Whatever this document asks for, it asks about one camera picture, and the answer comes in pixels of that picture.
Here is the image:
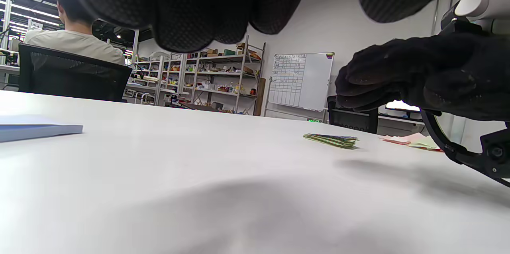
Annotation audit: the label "person's left hand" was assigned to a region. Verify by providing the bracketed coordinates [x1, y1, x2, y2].
[71, 0, 473, 53]

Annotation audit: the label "person's right hand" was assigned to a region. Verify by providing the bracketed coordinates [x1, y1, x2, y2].
[335, 33, 510, 121]

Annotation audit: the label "pink green sticky notes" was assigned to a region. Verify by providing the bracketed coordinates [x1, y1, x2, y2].
[380, 132, 443, 153]

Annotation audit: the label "stack of torn sticky notes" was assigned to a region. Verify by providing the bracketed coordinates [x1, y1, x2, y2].
[303, 133, 359, 150]

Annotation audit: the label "computer monitor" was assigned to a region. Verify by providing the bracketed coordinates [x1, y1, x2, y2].
[384, 100, 424, 121]

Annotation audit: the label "tall metal shelf rack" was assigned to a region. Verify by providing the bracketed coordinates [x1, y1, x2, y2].
[181, 35, 267, 115]

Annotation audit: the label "low metal shelf rack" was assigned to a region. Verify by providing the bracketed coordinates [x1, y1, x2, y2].
[127, 52, 184, 107]

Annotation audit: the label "black mesh chair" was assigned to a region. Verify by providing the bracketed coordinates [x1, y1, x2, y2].
[18, 43, 133, 103]
[327, 95, 379, 134]

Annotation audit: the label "brown wooden board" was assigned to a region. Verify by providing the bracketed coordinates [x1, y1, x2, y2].
[254, 78, 267, 116]

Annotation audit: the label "white whiteboard on stand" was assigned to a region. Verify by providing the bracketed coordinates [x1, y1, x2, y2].
[263, 52, 335, 121]

